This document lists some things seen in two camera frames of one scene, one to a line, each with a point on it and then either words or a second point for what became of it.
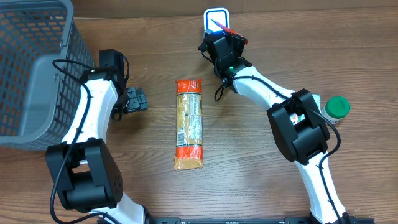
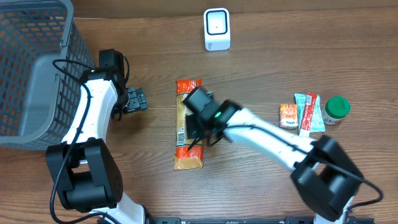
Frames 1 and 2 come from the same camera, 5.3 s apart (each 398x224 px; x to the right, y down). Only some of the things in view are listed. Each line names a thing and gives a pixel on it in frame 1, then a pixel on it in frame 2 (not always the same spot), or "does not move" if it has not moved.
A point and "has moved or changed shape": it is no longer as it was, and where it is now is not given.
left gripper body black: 135,100 does not move
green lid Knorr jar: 336,108 does not move
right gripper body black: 232,42 -> 194,129
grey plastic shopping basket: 43,57 does not move
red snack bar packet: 230,31 has moved or changed shape
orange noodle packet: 189,124 does not move
